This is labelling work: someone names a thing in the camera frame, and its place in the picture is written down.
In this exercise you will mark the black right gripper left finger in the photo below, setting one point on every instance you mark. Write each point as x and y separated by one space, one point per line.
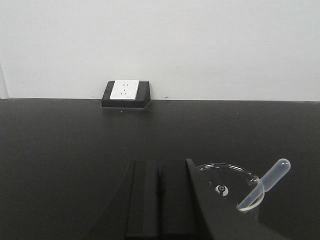
132 213

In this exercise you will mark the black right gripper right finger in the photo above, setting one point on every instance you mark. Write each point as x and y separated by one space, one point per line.
190 210

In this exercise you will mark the clear plastic pipette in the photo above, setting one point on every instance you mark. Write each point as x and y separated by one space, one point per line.
265 184

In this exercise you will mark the clear glass beaker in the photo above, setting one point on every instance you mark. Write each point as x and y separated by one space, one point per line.
233 183

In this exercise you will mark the white socket on black base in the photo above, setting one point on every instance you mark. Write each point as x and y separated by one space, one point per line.
126 94

